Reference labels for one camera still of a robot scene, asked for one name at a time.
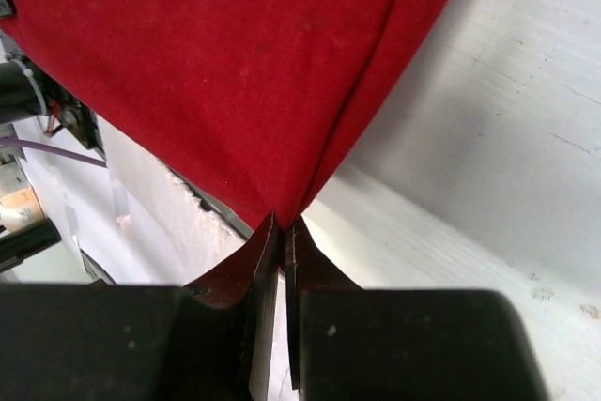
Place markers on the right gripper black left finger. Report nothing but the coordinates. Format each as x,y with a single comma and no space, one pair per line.
208,340

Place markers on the red t shirt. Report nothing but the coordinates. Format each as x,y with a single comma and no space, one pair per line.
256,102

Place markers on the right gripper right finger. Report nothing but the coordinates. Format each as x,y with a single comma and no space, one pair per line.
346,342

